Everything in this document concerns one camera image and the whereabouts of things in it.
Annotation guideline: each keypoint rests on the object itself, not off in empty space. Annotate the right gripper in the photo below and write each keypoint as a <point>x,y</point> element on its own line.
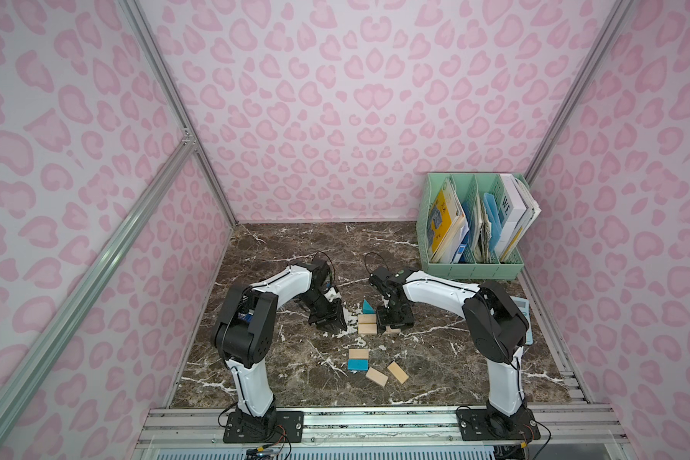
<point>395,309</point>

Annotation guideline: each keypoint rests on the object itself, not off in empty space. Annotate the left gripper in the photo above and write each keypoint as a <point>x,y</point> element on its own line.
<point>327,310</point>

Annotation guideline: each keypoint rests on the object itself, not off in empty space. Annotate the wooden block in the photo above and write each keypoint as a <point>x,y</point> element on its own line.
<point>358,354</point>
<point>368,329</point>
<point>377,377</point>
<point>398,372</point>
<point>367,319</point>
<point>392,330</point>

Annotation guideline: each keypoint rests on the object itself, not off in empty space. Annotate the teal triangle block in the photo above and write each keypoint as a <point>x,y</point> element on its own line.
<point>367,308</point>

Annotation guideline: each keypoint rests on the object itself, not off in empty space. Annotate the wooden block top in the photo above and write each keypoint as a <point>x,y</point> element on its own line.
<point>367,319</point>

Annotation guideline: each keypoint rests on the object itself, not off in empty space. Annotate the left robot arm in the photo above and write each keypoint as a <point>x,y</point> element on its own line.
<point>244,330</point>

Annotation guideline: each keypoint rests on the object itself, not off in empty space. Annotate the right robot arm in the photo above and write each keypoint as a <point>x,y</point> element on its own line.
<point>497,326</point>

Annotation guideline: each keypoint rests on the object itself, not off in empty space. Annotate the teal rectangular block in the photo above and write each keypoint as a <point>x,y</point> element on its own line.
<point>357,365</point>

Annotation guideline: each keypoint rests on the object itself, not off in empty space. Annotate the wooden block bottom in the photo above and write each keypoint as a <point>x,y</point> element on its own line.
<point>377,377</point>

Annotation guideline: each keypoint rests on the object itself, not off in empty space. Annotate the yellow book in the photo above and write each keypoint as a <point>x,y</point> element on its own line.
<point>447,224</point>

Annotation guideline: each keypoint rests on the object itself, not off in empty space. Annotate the green file organizer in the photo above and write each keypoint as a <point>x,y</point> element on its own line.
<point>473,260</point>

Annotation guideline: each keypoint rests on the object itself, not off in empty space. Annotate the blue folder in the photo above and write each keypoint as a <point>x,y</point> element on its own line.
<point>490,224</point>

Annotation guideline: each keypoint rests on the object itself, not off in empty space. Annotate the white book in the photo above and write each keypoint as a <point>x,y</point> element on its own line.
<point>517,211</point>

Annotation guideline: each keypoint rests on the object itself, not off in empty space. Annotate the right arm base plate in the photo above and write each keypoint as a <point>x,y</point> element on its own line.
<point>491,425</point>

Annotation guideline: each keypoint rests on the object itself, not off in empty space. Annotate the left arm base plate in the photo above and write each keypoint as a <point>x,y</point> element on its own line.
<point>242,428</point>

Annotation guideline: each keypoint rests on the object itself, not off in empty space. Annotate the aluminium front rail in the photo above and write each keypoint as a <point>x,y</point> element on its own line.
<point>393,426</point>

